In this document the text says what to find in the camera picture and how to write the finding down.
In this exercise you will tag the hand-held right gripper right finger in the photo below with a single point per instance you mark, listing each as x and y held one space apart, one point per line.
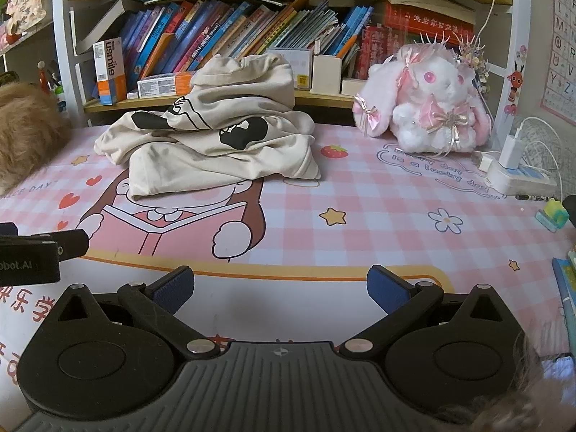
382 285

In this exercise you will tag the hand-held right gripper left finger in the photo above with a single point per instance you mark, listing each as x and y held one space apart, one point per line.
173 285

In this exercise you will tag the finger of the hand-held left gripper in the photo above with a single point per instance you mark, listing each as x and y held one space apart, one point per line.
67 244

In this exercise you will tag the cream printed t-shirt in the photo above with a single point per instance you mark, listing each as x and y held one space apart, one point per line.
202 144

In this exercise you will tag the pink checked cartoon desk mat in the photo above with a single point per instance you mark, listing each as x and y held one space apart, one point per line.
382 198

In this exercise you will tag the brown furry plush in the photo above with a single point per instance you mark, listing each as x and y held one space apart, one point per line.
27 135

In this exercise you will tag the small white plug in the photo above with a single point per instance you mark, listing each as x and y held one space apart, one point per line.
483 161

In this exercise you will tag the black pen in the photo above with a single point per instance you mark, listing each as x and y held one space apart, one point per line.
535 197

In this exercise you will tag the tall white orange box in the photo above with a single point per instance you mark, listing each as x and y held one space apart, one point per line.
110 72

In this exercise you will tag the fuzzy beige sleeve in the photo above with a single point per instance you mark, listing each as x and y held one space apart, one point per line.
531 391

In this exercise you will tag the blue book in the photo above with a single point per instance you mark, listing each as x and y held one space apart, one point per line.
566 288

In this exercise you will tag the green yellow correction tape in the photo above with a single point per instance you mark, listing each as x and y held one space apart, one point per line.
552 216

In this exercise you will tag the white charger plug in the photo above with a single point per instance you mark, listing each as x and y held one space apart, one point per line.
509 150

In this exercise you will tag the flat white orange box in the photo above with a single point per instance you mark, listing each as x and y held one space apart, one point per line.
164 84

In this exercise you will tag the pink white plush bunny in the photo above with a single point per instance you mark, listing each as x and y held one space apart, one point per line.
432 99

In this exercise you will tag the wooden bookshelf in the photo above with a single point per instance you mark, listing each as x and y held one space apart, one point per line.
225 99

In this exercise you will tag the small white box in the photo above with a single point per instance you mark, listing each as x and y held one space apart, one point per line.
353 86

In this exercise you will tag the cream pen holder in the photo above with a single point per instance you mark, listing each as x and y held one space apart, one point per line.
327 74

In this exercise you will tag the clear labelled box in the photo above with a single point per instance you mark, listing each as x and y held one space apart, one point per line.
292 67

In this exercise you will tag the cartoon deer sticker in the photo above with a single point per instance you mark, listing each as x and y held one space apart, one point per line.
515 81

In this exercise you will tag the dried flower bouquet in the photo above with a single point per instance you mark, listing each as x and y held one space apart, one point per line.
474 58

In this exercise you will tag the row of colourful books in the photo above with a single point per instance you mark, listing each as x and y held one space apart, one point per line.
216 27

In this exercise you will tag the red thick book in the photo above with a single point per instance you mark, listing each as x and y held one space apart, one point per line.
427 18

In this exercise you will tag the alphabet wall poster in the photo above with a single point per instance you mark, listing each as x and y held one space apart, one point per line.
562 45

